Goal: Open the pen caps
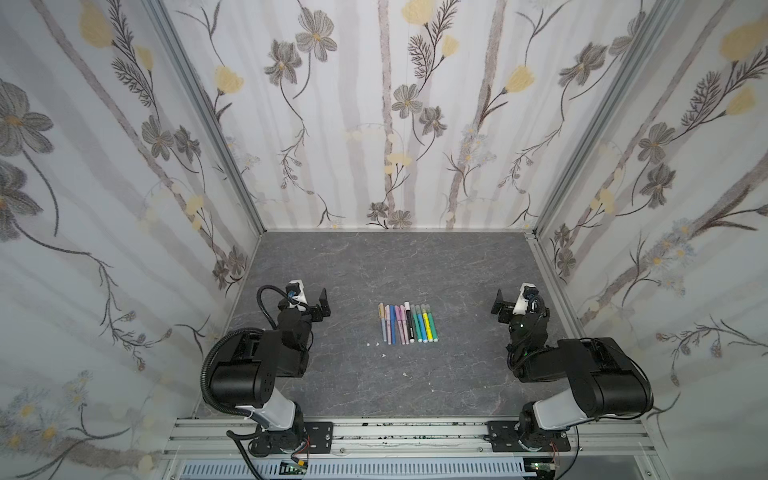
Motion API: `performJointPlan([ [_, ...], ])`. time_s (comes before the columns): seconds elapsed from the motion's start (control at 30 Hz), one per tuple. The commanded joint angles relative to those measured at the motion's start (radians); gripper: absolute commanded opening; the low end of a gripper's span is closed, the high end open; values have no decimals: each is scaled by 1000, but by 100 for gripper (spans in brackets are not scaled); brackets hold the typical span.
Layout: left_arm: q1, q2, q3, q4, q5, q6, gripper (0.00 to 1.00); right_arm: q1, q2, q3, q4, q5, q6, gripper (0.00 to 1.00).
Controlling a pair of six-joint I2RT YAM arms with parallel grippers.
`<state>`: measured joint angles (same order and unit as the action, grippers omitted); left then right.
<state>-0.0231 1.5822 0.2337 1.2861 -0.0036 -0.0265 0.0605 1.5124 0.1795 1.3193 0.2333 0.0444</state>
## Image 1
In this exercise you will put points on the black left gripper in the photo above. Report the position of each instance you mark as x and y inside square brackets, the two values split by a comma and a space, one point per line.
[312, 312]

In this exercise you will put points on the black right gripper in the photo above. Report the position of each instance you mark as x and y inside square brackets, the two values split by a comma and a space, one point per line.
[507, 308]

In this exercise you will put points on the yellow highlighter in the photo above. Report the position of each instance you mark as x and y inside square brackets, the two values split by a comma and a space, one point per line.
[426, 324]

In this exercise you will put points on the light blue highlighter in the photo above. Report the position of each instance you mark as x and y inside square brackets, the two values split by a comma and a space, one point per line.
[417, 307]

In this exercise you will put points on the teal green highlighter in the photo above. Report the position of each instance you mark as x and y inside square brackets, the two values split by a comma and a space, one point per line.
[416, 325]

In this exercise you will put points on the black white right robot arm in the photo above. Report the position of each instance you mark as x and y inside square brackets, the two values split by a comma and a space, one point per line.
[603, 382]

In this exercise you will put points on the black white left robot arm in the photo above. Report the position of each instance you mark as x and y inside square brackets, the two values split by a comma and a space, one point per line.
[238, 376]

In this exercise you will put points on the lilac pen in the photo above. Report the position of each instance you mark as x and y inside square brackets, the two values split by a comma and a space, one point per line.
[387, 313]

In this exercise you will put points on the dark blue pen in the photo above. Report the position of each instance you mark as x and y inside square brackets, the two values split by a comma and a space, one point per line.
[393, 324]

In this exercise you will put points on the purple capped pink pen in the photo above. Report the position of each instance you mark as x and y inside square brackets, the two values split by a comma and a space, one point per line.
[398, 321]

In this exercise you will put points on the black pen white cap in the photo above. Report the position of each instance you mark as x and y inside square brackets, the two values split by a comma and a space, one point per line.
[409, 322]

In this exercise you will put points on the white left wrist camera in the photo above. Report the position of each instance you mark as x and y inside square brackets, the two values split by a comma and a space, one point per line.
[296, 295]

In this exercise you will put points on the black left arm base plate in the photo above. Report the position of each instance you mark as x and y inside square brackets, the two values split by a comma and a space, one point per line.
[312, 437]

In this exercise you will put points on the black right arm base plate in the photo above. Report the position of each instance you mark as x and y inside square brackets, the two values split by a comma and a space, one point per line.
[512, 436]

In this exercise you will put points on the aluminium front rail frame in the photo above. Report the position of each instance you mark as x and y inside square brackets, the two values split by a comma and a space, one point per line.
[608, 449]

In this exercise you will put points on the white slotted cable duct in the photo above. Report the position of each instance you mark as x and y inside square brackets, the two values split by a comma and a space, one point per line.
[396, 468]

